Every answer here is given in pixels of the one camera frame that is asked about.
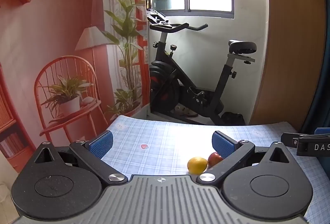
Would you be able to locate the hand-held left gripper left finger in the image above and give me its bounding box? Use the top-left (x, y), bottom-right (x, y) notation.
top-left (33, 130), bottom-right (128, 187)

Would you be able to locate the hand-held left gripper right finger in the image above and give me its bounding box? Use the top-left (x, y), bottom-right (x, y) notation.
top-left (197, 131), bottom-right (293, 186)

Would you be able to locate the red apple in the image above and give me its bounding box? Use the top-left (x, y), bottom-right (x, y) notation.
top-left (207, 152), bottom-right (224, 168)

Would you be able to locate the black bag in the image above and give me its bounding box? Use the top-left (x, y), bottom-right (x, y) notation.
top-left (221, 112), bottom-right (245, 126)

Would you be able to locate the small yellow lemon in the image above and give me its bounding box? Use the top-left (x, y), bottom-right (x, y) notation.
top-left (187, 157), bottom-right (208, 176)

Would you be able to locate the pair of sandals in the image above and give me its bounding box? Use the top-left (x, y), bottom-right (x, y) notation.
top-left (172, 105), bottom-right (199, 118)

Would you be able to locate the blue checked tablecloth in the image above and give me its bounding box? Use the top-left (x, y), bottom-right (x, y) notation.
top-left (101, 115), bottom-right (330, 224)

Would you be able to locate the black exercise bike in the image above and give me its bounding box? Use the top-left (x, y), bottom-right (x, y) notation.
top-left (146, 9), bottom-right (258, 126)

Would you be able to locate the wooden wardrobe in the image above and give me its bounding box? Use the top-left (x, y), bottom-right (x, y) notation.
top-left (251, 0), bottom-right (327, 132)

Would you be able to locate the wall poster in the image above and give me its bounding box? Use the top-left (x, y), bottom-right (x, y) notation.
top-left (0, 0), bottom-right (150, 173)

